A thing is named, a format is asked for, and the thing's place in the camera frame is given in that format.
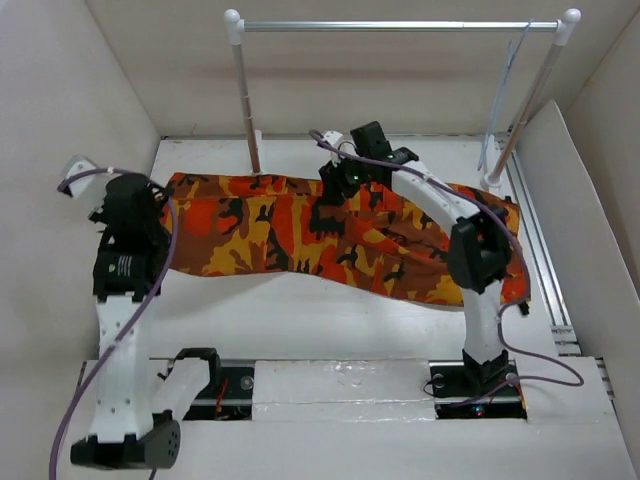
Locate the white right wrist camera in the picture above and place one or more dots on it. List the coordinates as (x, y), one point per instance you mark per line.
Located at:
(334, 139)

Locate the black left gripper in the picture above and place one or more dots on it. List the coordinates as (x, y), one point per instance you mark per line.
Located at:
(161, 201)

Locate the orange camouflage trousers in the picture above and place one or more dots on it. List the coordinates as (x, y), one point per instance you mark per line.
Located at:
(376, 241)

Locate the aluminium side rail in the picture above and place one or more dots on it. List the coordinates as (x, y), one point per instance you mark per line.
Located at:
(543, 269)

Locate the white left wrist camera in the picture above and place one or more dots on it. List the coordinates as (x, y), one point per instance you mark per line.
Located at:
(84, 181)

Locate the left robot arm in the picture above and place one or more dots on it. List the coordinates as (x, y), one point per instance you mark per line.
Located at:
(134, 427)

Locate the blue wire hanger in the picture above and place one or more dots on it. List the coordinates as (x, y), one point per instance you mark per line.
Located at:
(510, 57)

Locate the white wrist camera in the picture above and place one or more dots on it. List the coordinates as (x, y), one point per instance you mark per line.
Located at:
(84, 181)
(334, 139)

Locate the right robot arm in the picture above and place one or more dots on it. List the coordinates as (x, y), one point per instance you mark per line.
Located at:
(480, 244)

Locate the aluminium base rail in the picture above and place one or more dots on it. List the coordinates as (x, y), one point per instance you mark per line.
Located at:
(352, 391)

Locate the white clothes rack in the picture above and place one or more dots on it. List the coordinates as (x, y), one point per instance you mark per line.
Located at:
(491, 166)

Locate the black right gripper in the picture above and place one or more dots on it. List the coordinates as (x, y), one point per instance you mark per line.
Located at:
(334, 184)

